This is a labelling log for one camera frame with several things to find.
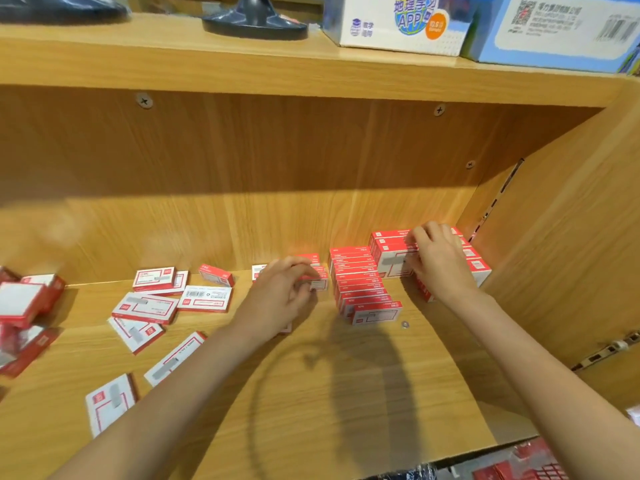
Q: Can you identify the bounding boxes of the person's right hand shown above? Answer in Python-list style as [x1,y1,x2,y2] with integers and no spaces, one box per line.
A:
[406,221,482,303]

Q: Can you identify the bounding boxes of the person's left hand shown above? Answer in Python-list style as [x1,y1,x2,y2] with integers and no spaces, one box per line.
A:
[244,257,322,341]

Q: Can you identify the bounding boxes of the red staple packet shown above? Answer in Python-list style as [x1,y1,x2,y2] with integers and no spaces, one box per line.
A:
[300,265,330,292]
[375,242,421,279]

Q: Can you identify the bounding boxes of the person's right forearm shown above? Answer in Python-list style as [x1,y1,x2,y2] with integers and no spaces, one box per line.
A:
[434,287,640,480]

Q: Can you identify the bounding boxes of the person's left forearm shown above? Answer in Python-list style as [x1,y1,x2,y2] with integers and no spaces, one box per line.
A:
[49,315,282,480]

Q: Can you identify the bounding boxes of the stack of red staple boxes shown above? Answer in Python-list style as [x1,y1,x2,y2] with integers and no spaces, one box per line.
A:
[369,226,493,303]

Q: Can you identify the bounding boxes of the row of upright staple boxes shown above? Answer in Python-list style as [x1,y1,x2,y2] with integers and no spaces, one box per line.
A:
[329,246,404,326]

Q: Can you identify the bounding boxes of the wooden shelf unit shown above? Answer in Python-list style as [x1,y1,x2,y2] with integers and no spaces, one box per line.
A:
[0,0,640,480]

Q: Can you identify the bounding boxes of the scattered red white staple boxes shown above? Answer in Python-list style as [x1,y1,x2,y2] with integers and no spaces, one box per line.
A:
[0,264,294,439]

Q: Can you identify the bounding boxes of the dark blue packet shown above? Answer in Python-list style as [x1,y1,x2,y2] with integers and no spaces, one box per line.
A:
[397,461,443,480]

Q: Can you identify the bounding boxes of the red goods below shelf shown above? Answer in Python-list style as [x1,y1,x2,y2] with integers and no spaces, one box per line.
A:
[472,436,562,480]

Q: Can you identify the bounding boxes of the white blue printed carton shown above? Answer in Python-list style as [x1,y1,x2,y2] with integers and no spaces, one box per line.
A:
[322,0,502,57]

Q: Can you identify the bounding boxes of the black round stand base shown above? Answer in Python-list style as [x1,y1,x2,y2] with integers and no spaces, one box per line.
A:
[201,0,309,41]

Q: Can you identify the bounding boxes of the light blue labelled carton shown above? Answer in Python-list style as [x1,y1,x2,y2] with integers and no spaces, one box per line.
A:
[460,0,640,75]

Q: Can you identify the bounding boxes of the black curved object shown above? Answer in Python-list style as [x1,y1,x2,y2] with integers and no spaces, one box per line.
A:
[0,0,130,24]

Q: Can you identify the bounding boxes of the slotted metal shelf rail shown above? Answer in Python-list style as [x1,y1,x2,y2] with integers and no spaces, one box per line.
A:
[469,158,525,243]
[571,332,640,372]

